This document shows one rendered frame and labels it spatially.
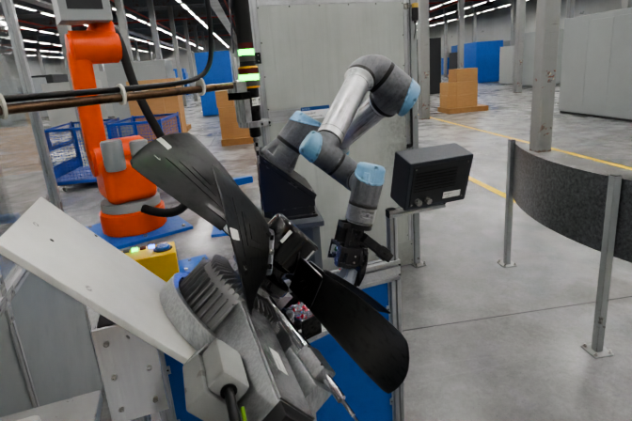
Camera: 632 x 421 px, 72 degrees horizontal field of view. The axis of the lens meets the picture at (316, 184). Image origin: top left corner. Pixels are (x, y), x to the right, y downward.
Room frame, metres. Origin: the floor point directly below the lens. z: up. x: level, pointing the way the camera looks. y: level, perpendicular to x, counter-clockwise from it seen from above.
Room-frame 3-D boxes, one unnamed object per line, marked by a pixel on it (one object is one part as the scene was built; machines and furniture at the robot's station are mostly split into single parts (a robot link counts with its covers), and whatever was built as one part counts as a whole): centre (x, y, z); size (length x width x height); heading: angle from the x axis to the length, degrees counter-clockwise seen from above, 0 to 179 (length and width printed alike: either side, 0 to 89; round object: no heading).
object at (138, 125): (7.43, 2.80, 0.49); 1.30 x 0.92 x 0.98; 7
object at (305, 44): (2.97, -0.20, 1.10); 1.21 x 0.06 x 2.20; 109
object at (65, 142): (7.27, 3.81, 0.49); 1.27 x 0.88 x 0.98; 7
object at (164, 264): (1.21, 0.52, 1.02); 0.16 x 0.10 x 0.11; 109
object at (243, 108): (0.95, 0.13, 1.50); 0.09 x 0.07 x 0.10; 144
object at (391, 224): (1.47, -0.26, 0.96); 0.03 x 0.03 x 0.20; 19
